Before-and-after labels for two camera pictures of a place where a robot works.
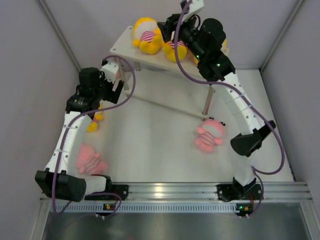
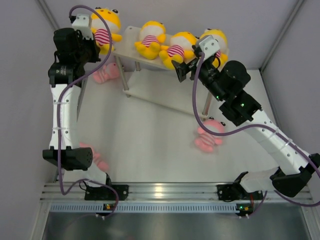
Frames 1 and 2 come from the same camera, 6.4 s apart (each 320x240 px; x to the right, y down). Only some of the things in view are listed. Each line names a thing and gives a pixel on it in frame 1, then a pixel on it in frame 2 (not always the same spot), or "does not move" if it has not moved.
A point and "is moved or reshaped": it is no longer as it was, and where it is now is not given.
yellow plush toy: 98,116 → 101,31
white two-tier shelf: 156,78 does not move
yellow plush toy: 169,49 is moved or reshaped
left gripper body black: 100,91 → 87,53
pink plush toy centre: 211,133 does not move
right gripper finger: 166,30 → 181,70
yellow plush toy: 148,36 is moved or reshaped
